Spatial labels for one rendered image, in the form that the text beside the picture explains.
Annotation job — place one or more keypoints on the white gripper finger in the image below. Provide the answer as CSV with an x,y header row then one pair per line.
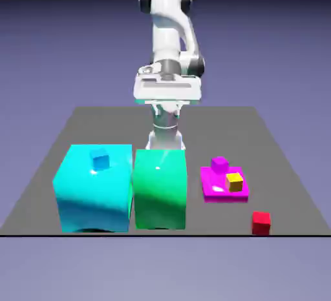
x,y
177,109
157,109

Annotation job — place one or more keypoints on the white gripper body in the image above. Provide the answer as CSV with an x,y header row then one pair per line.
x,y
168,93

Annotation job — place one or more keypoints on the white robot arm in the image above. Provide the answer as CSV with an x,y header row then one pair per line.
x,y
165,37

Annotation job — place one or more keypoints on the small magenta cube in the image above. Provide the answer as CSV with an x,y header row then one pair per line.
x,y
219,164

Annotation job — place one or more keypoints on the small blue cube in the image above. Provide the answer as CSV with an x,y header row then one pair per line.
x,y
100,160

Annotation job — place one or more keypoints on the small yellow cube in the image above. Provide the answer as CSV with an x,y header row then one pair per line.
x,y
234,182

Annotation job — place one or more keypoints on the small red cube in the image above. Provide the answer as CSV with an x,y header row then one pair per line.
x,y
261,223

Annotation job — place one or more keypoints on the large green box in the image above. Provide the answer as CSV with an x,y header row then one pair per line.
x,y
160,190

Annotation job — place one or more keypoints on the large magenta box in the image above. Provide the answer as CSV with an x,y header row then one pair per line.
x,y
214,187

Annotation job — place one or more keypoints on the large cyan box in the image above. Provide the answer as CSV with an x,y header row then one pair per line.
x,y
93,192

